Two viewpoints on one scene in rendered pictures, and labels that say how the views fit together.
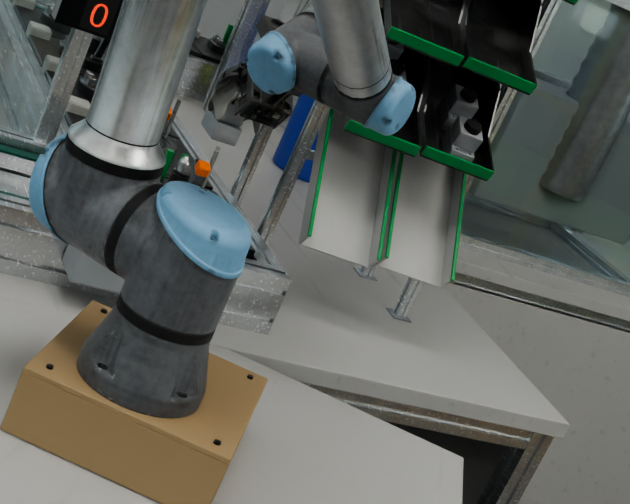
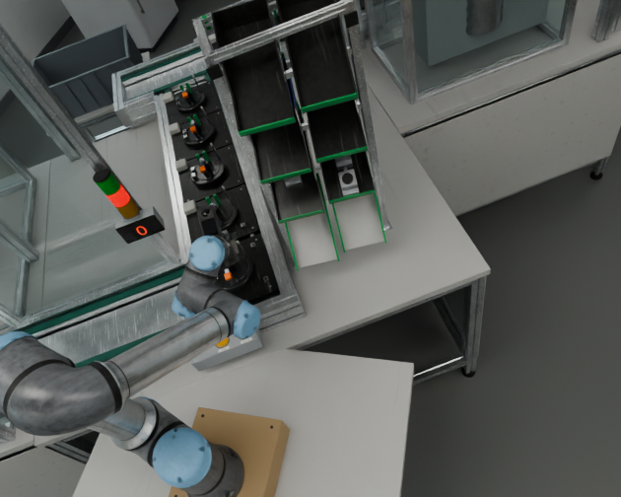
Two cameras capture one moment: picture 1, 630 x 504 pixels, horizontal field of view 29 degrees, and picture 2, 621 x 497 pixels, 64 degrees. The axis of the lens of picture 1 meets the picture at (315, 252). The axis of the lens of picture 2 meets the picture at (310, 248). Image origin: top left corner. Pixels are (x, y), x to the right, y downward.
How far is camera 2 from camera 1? 1.37 m
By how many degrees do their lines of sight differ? 42
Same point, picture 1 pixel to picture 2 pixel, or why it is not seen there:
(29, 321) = (191, 401)
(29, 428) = not seen: outside the picture
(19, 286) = (186, 372)
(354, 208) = (317, 231)
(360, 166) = not seen: hidden behind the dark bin
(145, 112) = (120, 434)
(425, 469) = (388, 393)
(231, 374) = (262, 431)
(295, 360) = (320, 331)
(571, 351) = (529, 106)
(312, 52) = (194, 306)
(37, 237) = not seen: hidden behind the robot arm
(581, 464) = (566, 141)
